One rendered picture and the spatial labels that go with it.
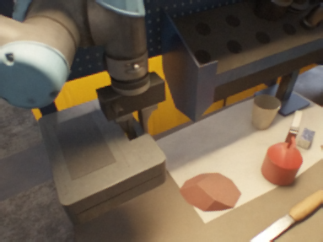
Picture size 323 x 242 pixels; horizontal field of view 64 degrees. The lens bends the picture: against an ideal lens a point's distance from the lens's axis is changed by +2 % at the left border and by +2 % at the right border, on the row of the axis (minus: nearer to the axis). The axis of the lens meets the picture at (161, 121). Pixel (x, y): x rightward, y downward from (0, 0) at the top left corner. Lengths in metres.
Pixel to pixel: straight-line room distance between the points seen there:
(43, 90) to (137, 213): 0.45
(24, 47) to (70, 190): 0.26
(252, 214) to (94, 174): 0.40
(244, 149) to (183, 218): 0.30
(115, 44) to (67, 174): 0.25
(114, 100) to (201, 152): 0.39
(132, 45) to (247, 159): 0.51
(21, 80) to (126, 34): 0.18
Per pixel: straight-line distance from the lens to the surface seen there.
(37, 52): 0.31
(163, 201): 0.69
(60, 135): 0.58
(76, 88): 1.40
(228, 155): 0.80
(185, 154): 0.78
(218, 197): 0.67
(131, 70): 0.45
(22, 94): 0.32
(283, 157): 0.71
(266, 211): 0.71
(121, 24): 0.41
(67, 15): 0.41
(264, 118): 0.86
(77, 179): 0.49
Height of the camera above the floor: 1.54
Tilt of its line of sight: 42 degrees down
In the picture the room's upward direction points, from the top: 3 degrees counter-clockwise
